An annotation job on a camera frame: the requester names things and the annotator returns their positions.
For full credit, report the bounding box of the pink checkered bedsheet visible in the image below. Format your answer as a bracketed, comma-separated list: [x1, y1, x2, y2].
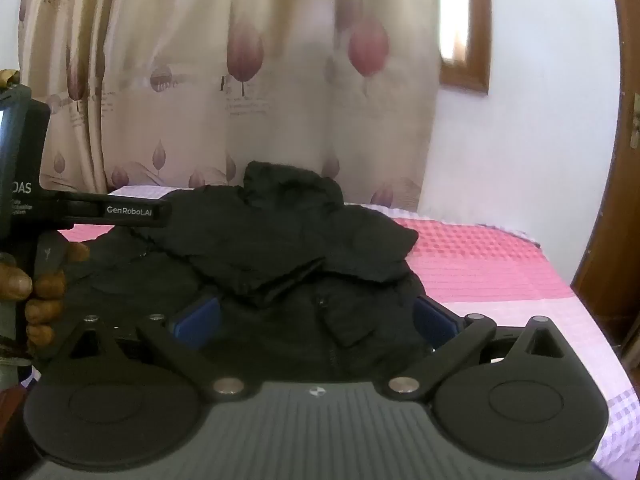
[20, 186, 640, 461]

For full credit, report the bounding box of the wooden window frame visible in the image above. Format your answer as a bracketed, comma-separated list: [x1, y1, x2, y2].
[437, 0, 493, 96]

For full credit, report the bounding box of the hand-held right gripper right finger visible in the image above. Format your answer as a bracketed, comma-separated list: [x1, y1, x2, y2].
[385, 294, 567, 403]

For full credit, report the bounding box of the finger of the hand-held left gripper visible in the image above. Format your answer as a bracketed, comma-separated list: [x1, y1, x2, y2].
[42, 191, 173, 231]

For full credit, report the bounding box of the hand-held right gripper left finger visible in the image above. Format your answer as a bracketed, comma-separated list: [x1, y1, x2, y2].
[66, 294, 251, 403]

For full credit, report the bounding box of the beige leaf print curtain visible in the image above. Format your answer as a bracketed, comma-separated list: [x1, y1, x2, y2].
[15, 0, 443, 211]

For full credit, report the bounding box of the person's left hand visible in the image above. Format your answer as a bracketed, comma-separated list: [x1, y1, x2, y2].
[0, 241, 91, 357]

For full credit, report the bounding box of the black jacket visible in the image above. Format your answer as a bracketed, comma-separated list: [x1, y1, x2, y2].
[47, 161, 431, 383]

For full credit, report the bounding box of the brown wooden door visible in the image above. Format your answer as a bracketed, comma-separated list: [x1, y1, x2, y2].
[570, 0, 640, 361]

